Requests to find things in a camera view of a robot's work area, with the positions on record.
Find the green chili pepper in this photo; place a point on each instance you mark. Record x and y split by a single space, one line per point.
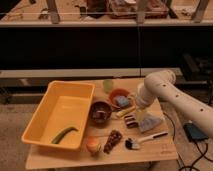
59 136

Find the green plastic cup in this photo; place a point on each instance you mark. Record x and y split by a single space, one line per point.
107 85

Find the yellow plastic bin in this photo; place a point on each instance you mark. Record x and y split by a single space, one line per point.
65 104

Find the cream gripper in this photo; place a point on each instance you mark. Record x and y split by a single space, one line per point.
144 98

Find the dark brown bowl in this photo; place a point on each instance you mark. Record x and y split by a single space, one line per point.
100 112

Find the striped eraser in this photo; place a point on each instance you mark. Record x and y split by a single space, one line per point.
130 121

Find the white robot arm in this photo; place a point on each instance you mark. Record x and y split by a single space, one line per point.
160 84

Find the orange bowl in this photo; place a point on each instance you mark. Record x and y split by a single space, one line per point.
119 92

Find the black white dish brush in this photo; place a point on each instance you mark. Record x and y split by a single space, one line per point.
135 144

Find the grey cloth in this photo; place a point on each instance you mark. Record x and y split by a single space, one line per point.
149 122

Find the wooden table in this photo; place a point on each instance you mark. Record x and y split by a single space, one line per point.
52 157

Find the yellow banana piece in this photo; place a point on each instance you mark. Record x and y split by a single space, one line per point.
125 111

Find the blue sponge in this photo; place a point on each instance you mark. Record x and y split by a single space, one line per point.
122 101

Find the black foot pedal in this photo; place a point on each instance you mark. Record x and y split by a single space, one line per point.
193 133

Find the orange peach fruit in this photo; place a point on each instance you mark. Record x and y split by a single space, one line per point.
93 145

